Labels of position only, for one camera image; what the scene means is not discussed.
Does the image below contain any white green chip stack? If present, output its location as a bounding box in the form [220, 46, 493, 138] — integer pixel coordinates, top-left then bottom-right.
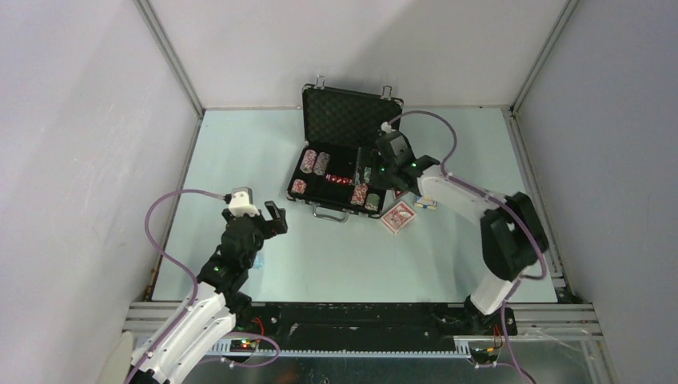
[365, 194, 381, 211]

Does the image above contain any blue playing card box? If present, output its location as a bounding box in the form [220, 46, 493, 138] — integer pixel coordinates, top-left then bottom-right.
[413, 196, 437, 210]

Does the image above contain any row of red dice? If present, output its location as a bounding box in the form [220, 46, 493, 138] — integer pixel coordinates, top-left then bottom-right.
[325, 174, 353, 186]

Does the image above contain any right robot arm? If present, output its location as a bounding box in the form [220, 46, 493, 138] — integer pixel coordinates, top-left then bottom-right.
[354, 130, 549, 334]

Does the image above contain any pink white chip stack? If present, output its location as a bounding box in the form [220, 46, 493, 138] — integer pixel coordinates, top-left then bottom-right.
[299, 149, 317, 174]

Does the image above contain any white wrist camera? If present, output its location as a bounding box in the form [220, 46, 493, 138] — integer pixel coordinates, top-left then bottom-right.
[225, 186, 261, 217]
[380, 122, 395, 135]

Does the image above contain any red playing card deck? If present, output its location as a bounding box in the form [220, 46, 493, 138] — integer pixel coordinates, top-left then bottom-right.
[380, 201, 417, 234]

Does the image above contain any red white chip stack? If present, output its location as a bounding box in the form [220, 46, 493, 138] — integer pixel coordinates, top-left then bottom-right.
[350, 184, 369, 206]
[290, 178, 308, 194]

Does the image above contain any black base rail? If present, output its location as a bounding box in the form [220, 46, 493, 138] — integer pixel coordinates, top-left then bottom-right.
[236, 302, 517, 352]

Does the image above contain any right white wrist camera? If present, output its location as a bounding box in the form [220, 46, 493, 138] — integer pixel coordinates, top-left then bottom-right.
[380, 122, 395, 135]

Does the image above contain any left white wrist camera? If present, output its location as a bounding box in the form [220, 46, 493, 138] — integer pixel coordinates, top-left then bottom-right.
[225, 186, 261, 217]

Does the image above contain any black poker set case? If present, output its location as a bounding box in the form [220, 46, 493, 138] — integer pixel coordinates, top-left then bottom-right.
[285, 78, 404, 219]

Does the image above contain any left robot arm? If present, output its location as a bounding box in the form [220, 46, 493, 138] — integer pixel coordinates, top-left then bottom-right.
[124, 201, 288, 383]

